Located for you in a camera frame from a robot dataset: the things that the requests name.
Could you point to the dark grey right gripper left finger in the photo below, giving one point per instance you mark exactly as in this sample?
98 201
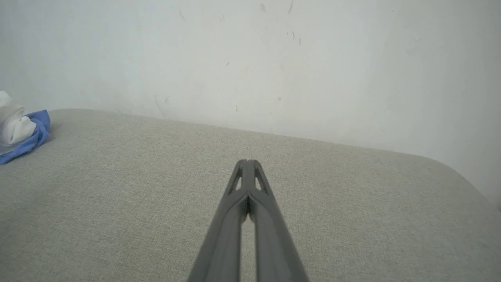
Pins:
225 235

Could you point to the white and blue shirt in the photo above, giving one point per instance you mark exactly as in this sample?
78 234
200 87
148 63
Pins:
17 129

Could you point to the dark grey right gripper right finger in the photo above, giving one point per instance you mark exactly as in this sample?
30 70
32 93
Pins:
274 243

